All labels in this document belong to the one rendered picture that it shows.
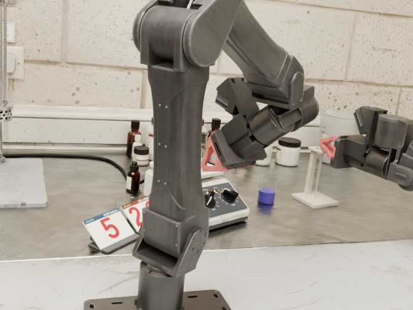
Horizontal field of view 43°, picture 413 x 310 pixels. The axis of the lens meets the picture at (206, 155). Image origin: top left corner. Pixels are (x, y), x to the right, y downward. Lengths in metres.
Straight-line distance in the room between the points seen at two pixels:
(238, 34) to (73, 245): 0.47
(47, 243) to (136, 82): 0.70
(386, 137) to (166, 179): 0.55
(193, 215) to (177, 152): 0.09
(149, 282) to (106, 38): 0.92
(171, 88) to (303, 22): 1.11
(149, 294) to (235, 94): 0.37
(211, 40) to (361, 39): 1.22
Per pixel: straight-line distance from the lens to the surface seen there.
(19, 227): 1.02
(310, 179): 1.29
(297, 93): 0.83
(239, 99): 0.90
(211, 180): 1.10
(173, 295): 0.73
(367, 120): 1.13
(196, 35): 0.60
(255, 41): 0.73
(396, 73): 1.91
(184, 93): 0.62
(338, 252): 1.04
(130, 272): 0.87
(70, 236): 0.98
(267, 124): 0.84
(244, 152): 0.89
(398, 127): 1.09
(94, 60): 1.51
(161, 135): 0.65
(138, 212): 1.02
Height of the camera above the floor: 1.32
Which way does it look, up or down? 16 degrees down
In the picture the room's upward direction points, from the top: 6 degrees clockwise
